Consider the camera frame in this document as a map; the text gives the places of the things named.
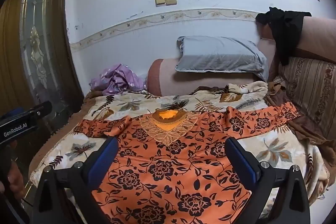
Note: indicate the striped floral cushion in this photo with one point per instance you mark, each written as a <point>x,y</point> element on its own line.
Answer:
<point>312,87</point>

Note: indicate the orange black floral blouse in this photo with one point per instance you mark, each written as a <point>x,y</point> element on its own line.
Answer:
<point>170,161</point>

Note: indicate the brown cloth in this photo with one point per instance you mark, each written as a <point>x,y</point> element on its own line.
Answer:
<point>302,124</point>

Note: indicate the pink bolster cushion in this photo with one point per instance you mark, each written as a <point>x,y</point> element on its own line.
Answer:
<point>199,79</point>

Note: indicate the purple floral cloth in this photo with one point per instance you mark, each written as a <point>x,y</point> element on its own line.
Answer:
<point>118,79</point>

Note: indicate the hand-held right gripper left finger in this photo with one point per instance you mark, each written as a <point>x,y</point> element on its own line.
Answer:
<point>103,161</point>

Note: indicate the beige leaf print blanket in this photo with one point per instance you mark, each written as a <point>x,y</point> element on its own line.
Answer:
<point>131,106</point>

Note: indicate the person's left hand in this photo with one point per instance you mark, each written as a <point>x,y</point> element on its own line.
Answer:
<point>14,182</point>

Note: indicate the grey pillow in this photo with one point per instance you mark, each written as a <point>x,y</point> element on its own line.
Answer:
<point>220,56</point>

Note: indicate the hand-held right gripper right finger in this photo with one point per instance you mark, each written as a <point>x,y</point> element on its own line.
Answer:
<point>242,158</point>

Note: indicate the black garment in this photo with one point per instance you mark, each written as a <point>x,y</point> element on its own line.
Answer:
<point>284,29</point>

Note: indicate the pink sofa backrest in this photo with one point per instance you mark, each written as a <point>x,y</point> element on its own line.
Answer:
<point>309,35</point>

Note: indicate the wooden door with glass panel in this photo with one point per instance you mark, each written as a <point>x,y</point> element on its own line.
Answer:
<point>34,56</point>

